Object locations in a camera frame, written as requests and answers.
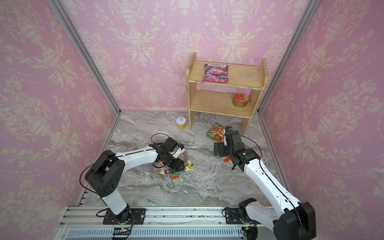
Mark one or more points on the green orange noodle packet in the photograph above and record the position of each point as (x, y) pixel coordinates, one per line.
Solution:
(216, 133)

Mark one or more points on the pink snack packet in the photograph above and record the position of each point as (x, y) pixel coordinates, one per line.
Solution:
(216, 73)

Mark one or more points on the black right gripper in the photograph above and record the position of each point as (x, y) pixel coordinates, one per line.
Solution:
(223, 149)

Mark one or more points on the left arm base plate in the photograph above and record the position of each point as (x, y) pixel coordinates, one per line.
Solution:
(135, 216)

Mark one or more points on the aluminium front rail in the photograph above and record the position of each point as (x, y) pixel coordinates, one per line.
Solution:
(161, 223)

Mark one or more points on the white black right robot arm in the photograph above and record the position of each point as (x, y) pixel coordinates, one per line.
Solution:
(288, 219)

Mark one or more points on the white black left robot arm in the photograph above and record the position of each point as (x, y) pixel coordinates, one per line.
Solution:
(105, 174)

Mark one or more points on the red-lidded gold tin can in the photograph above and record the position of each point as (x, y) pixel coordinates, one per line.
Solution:
(240, 100)

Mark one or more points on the yellow key tag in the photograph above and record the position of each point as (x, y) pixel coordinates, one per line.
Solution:
(189, 166)

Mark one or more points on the wooden two-tier shelf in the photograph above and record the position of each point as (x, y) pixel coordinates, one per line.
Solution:
(217, 98)

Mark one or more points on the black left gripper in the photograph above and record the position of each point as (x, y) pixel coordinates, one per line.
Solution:
(178, 166)

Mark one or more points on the white-lidded yellow can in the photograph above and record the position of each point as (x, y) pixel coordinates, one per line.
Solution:
(181, 123)

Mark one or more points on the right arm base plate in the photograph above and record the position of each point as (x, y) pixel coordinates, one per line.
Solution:
(234, 216)

